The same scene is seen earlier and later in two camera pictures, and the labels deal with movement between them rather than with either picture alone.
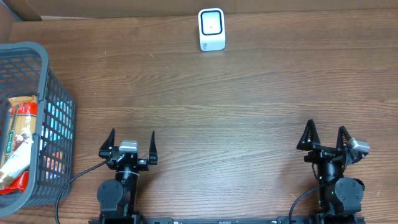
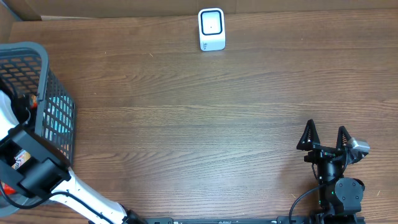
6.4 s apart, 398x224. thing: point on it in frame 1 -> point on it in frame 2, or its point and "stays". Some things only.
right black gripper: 312,141 stays
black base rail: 228,220 stays
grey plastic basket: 24,72 stays
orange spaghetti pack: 21,117 -> 21,157
